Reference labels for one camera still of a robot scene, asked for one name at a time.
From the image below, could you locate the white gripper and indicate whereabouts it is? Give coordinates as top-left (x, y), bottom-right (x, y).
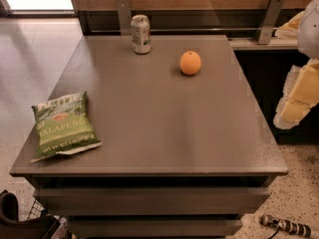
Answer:
top-left (273, 0), bottom-right (319, 129)

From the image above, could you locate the orange fruit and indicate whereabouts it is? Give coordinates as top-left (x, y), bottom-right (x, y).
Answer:
top-left (179, 51), bottom-right (201, 76)

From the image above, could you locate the green jalapeno chip bag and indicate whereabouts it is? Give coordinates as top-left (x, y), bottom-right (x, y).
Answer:
top-left (31, 92), bottom-right (102, 163)

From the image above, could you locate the grey drawer cabinet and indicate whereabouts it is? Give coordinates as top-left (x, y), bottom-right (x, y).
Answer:
top-left (11, 36), bottom-right (288, 239)

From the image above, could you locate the white green soda can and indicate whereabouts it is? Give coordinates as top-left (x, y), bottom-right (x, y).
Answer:
top-left (131, 15), bottom-right (152, 54)

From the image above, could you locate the black white striped tool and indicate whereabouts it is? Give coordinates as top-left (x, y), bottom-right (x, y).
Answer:
top-left (259, 214), bottom-right (319, 239)

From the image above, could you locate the black basket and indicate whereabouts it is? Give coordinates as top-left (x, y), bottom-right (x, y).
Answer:
top-left (0, 190), bottom-right (73, 239)

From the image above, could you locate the right metal bracket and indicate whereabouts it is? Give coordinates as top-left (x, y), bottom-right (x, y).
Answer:
top-left (256, 0), bottom-right (285, 44)

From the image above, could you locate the metal bracket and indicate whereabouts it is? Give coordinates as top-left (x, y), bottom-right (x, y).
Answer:
top-left (116, 0), bottom-right (132, 36)
top-left (256, 0), bottom-right (285, 44)

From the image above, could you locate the left metal bracket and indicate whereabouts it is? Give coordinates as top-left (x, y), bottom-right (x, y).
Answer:
top-left (116, 0), bottom-right (132, 36)

